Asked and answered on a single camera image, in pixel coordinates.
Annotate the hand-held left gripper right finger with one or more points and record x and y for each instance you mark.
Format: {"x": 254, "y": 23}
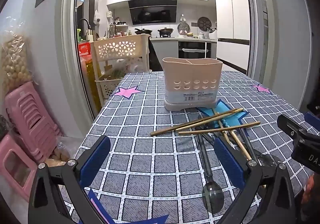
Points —
{"x": 228, "y": 161}

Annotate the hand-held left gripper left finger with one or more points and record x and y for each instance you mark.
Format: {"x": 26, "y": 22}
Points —
{"x": 96, "y": 161}

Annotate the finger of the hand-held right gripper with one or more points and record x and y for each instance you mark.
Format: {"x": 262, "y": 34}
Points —
{"x": 313, "y": 120}
{"x": 291, "y": 126}

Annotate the beige plastic utensil holder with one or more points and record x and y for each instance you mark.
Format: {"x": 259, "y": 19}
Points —
{"x": 190, "y": 74}

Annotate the person's right hand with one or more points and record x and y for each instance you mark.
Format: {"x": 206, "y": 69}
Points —
{"x": 312, "y": 189}

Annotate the clear bag of peanuts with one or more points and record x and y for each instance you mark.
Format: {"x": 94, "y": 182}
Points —
{"x": 60, "y": 154}

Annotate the checked tablecloth with stars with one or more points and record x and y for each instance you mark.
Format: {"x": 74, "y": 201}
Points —
{"x": 140, "y": 154}

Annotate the stack of pink plastic stools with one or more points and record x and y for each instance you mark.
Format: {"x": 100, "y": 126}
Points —
{"x": 30, "y": 119}

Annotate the single pink plastic stool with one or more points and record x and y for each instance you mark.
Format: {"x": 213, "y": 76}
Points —
{"x": 12, "y": 164}

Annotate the yellow cooking oil bottle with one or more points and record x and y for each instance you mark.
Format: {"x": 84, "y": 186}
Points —
{"x": 90, "y": 71}

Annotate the red plastic basket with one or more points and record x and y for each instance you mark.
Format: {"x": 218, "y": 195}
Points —
{"x": 84, "y": 50}

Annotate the beige flower-cutout plastic rack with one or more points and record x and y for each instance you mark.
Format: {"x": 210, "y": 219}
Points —
{"x": 117, "y": 48}

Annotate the built-in black oven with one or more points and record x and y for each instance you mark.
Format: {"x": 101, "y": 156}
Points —
{"x": 191, "y": 50}

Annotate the black hanging apron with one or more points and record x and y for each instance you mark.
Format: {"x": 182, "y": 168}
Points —
{"x": 155, "y": 56}

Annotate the white refrigerator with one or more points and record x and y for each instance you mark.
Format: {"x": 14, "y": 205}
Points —
{"x": 232, "y": 14}

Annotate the clear bag of soybeans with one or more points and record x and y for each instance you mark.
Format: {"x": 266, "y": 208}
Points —
{"x": 13, "y": 61}

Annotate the white kitchen counter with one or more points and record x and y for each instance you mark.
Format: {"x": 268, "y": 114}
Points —
{"x": 185, "y": 38}

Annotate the round dark hanging pan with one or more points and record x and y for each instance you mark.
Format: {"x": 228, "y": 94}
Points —
{"x": 204, "y": 24}

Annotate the black wok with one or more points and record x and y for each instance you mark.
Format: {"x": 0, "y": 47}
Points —
{"x": 143, "y": 31}

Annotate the black kitchen faucet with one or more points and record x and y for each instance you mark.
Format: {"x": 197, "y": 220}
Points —
{"x": 86, "y": 23}

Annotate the round grey hanging strainer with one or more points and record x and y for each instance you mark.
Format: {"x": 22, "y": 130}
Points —
{"x": 183, "y": 28}

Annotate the white hanging plastic bag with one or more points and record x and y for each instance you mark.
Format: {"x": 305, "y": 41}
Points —
{"x": 97, "y": 18}

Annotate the black lidded pot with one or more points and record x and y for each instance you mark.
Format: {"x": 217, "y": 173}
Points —
{"x": 165, "y": 31}

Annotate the black range hood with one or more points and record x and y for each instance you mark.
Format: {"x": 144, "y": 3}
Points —
{"x": 152, "y": 11}

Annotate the grey sliding door frame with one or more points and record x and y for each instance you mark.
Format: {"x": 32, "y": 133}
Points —
{"x": 70, "y": 39}

